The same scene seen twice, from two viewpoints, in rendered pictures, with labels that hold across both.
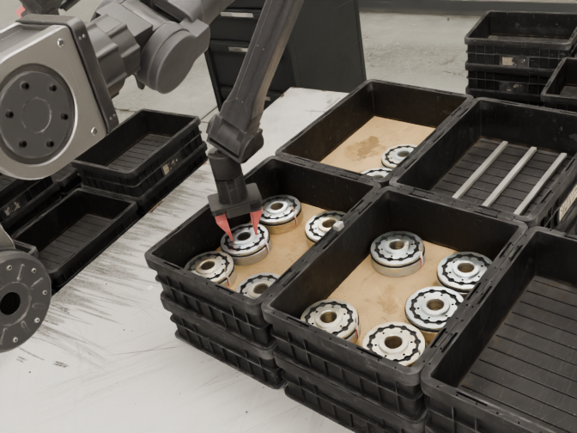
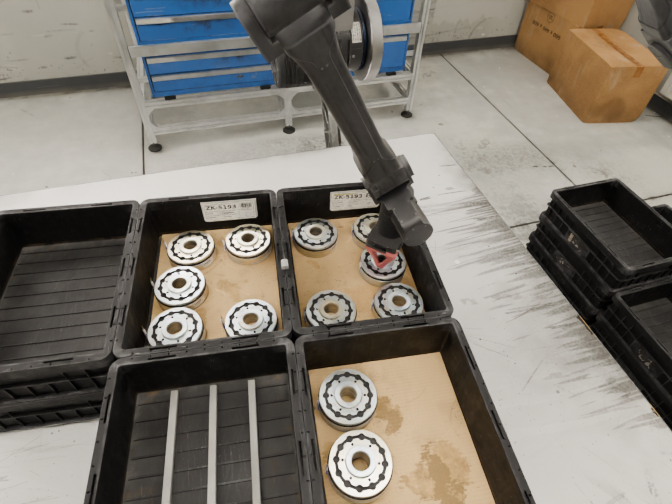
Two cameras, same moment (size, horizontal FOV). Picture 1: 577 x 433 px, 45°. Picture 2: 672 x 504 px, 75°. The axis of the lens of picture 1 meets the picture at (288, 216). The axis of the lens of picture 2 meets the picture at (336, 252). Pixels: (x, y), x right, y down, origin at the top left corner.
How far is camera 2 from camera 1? 150 cm
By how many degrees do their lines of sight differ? 83
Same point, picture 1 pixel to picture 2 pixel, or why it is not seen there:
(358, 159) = (426, 447)
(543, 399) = (82, 279)
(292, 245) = (353, 293)
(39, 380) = (421, 187)
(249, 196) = (378, 234)
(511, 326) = not seen: hidden behind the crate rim
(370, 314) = (234, 273)
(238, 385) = not seen: hidden behind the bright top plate
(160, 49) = not seen: outside the picture
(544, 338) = (93, 322)
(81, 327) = (450, 217)
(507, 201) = (194, 478)
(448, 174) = (295, 488)
